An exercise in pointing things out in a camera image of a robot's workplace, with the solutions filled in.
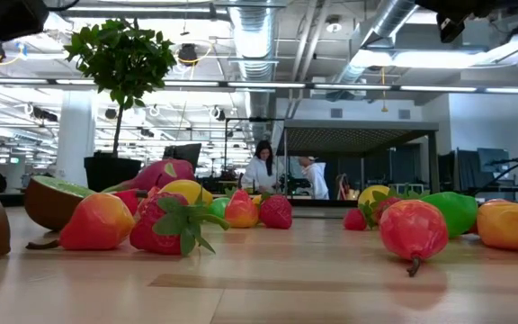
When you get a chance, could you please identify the pink dragon fruit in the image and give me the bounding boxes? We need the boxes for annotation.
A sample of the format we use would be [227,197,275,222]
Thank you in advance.
[101,157,197,194]

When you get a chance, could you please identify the white ceiling sensor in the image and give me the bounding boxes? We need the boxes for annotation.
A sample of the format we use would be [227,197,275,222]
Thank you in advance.
[325,15,344,35]

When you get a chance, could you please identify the white building column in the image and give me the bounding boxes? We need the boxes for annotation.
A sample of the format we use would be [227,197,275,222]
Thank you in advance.
[55,89,97,186]

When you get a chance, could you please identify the yellow hanging cord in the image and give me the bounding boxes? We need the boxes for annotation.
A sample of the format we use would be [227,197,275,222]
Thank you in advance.
[379,66,389,113]

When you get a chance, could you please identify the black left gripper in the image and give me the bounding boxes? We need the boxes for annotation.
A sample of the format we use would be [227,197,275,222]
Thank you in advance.
[0,0,51,54]

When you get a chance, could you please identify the black metal rack frame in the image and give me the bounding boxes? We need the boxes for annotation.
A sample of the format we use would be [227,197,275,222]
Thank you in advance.
[224,116,287,199]

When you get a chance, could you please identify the large leafy strawberry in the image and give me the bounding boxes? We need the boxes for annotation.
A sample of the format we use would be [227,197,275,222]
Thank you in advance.
[129,191,231,257]

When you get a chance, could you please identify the person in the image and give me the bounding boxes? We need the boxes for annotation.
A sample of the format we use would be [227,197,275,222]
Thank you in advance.
[240,139,283,195]
[297,155,331,201]

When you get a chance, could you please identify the orange yellow pear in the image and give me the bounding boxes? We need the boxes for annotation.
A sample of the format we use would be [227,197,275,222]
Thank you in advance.
[25,192,137,252]

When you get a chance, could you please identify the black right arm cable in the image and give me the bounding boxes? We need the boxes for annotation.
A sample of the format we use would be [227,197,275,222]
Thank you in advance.
[468,148,518,197]

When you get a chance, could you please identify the green plant in black pot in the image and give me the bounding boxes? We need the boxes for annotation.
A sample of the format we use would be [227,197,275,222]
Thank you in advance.
[63,17,178,194]

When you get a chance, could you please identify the yellow lemon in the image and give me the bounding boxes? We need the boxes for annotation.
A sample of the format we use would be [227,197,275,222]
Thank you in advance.
[158,179,215,206]
[357,184,393,207]

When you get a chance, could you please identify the dark computer monitor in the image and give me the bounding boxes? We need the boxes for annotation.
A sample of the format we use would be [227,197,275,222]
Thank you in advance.
[477,147,511,175]
[162,142,203,173]

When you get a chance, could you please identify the small orange fruit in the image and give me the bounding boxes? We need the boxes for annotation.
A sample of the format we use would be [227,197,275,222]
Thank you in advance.
[477,199,518,252]

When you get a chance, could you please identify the green fruit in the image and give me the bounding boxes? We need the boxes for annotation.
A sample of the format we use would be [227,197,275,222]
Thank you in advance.
[420,191,479,239]
[208,196,231,220]

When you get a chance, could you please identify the silver ventilation duct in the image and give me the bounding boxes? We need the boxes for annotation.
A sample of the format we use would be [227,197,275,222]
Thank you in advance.
[228,0,283,145]
[330,0,420,98]

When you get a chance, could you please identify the long ceiling light strip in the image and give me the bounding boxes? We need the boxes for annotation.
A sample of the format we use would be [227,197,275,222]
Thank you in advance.
[0,76,518,95]

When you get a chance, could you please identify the orange red peach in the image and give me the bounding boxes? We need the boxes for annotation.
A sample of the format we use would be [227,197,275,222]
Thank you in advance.
[224,187,260,230]

